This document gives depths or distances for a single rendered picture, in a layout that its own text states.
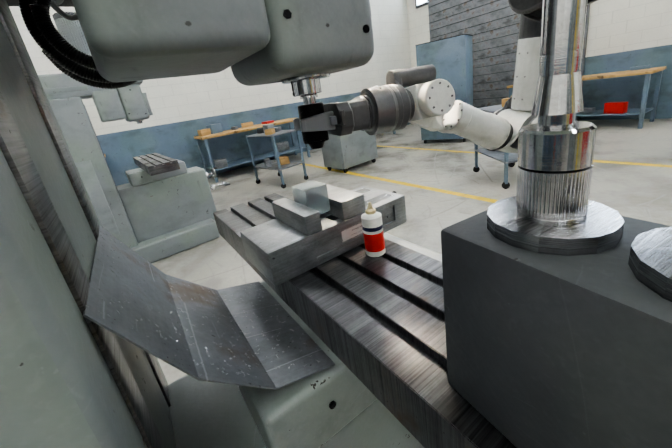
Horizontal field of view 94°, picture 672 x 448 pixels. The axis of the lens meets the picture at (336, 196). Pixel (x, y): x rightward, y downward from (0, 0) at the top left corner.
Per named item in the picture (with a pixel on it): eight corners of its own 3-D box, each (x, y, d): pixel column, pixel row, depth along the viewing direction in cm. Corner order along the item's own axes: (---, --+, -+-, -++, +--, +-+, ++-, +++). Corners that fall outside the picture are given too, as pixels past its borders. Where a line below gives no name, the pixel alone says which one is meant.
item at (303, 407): (378, 261, 98) (374, 226, 94) (483, 314, 70) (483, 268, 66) (219, 347, 72) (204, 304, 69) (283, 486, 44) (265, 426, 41)
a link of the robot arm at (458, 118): (389, 116, 67) (439, 135, 72) (412, 110, 59) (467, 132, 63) (398, 86, 67) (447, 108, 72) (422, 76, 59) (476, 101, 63)
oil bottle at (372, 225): (376, 245, 66) (370, 197, 62) (389, 251, 63) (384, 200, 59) (361, 253, 64) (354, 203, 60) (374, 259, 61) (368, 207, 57)
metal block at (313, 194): (316, 205, 71) (311, 180, 69) (330, 210, 66) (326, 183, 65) (296, 212, 69) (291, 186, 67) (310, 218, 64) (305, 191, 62)
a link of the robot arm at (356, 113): (315, 95, 62) (369, 86, 65) (323, 143, 65) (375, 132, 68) (337, 91, 50) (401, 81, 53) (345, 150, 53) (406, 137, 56)
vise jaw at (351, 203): (327, 198, 78) (325, 183, 77) (366, 211, 66) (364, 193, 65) (307, 206, 75) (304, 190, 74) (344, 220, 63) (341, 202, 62)
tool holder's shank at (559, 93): (550, 131, 21) (563, -65, 18) (520, 127, 24) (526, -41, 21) (595, 124, 21) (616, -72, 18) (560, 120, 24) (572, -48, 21)
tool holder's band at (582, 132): (546, 149, 21) (547, 134, 21) (505, 140, 25) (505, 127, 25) (614, 138, 21) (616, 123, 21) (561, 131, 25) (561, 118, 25)
